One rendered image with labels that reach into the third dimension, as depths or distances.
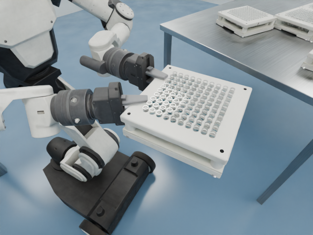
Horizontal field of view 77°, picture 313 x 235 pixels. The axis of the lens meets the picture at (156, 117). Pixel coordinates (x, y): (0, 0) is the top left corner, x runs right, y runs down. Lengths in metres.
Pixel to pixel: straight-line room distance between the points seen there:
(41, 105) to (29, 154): 1.48
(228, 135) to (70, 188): 1.18
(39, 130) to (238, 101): 0.48
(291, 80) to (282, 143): 1.06
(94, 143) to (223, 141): 0.65
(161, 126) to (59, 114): 0.23
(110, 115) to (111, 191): 0.89
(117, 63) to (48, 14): 0.31
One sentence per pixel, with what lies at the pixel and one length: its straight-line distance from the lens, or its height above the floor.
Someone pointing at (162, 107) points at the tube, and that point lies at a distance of 0.45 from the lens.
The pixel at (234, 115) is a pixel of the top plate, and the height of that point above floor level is 1.07.
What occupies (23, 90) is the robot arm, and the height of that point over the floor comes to 1.12.
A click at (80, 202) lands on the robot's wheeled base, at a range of 1.38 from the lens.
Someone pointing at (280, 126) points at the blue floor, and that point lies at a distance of 2.15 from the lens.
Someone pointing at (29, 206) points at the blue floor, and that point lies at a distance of 1.72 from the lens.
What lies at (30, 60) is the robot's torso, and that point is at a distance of 0.80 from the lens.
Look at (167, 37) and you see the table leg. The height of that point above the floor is 0.81.
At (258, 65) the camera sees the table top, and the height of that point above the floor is 0.88.
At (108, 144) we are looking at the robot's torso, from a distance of 0.96.
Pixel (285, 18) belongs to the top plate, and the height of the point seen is 0.95.
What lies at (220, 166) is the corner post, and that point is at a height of 1.03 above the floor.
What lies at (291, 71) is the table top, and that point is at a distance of 1.10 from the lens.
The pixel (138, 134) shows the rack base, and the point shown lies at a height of 1.02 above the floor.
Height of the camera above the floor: 1.38
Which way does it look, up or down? 46 degrees down
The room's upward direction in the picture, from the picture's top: 1 degrees counter-clockwise
